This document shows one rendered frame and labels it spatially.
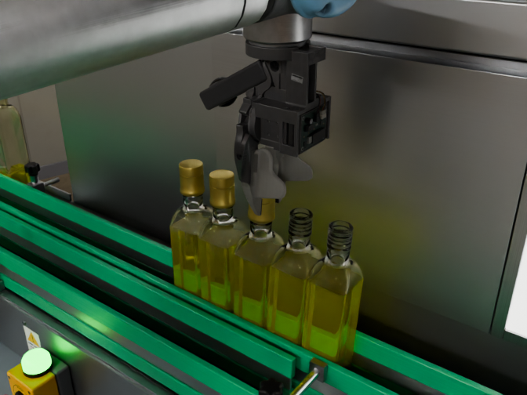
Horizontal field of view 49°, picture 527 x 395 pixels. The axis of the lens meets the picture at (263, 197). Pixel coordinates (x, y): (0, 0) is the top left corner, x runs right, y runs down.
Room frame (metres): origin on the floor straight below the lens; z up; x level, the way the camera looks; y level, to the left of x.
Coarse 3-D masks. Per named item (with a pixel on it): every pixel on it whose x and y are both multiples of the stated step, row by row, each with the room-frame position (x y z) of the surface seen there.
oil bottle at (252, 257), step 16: (240, 240) 0.66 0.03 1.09; (256, 240) 0.65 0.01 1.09; (272, 240) 0.65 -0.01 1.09; (240, 256) 0.65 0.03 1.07; (256, 256) 0.63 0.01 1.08; (272, 256) 0.64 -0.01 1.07; (240, 272) 0.65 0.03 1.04; (256, 272) 0.63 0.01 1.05; (240, 288) 0.65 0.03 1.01; (256, 288) 0.64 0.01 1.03; (240, 304) 0.65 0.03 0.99; (256, 304) 0.64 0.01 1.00; (256, 320) 0.64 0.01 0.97
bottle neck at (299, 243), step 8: (296, 208) 0.64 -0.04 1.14; (304, 208) 0.64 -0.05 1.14; (296, 216) 0.62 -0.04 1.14; (304, 216) 0.64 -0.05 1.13; (312, 216) 0.63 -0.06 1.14; (296, 224) 0.62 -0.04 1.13; (304, 224) 0.62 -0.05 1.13; (296, 232) 0.62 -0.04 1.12; (304, 232) 0.62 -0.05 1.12; (288, 240) 0.63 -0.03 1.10; (296, 240) 0.62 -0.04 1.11; (304, 240) 0.62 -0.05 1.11; (296, 248) 0.62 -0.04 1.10; (304, 248) 0.62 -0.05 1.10
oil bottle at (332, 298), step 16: (320, 272) 0.59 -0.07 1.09; (336, 272) 0.58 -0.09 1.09; (352, 272) 0.59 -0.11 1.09; (320, 288) 0.58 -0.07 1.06; (336, 288) 0.57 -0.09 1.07; (352, 288) 0.58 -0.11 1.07; (320, 304) 0.58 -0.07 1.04; (336, 304) 0.57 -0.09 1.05; (352, 304) 0.59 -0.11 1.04; (304, 320) 0.60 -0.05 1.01; (320, 320) 0.58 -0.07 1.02; (336, 320) 0.57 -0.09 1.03; (352, 320) 0.59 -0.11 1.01; (304, 336) 0.59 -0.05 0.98; (320, 336) 0.58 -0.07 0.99; (336, 336) 0.57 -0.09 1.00; (352, 336) 0.60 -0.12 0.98; (320, 352) 0.58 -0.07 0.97; (336, 352) 0.57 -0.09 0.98; (352, 352) 0.60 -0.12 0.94
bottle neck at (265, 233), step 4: (252, 224) 0.65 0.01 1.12; (256, 224) 0.65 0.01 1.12; (260, 224) 0.65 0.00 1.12; (264, 224) 0.65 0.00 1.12; (268, 224) 0.65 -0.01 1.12; (252, 228) 0.65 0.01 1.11; (256, 228) 0.65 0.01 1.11; (260, 228) 0.65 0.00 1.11; (264, 228) 0.65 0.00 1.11; (268, 228) 0.65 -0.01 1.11; (252, 232) 0.65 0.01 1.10; (256, 232) 0.65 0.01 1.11; (260, 232) 0.65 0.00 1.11; (264, 232) 0.65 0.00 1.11; (268, 232) 0.65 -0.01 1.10; (252, 236) 0.65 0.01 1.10; (256, 236) 0.65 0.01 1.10; (260, 236) 0.65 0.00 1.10; (264, 236) 0.65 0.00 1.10; (268, 236) 0.65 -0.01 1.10
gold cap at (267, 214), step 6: (264, 198) 0.64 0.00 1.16; (270, 198) 0.64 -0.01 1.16; (264, 204) 0.64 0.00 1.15; (270, 204) 0.64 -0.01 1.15; (252, 210) 0.65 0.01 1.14; (264, 210) 0.64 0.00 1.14; (270, 210) 0.65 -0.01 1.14; (252, 216) 0.65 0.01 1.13; (258, 216) 0.64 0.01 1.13; (264, 216) 0.64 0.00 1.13; (270, 216) 0.65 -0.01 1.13; (258, 222) 0.64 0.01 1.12; (264, 222) 0.64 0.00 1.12; (270, 222) 0.65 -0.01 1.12
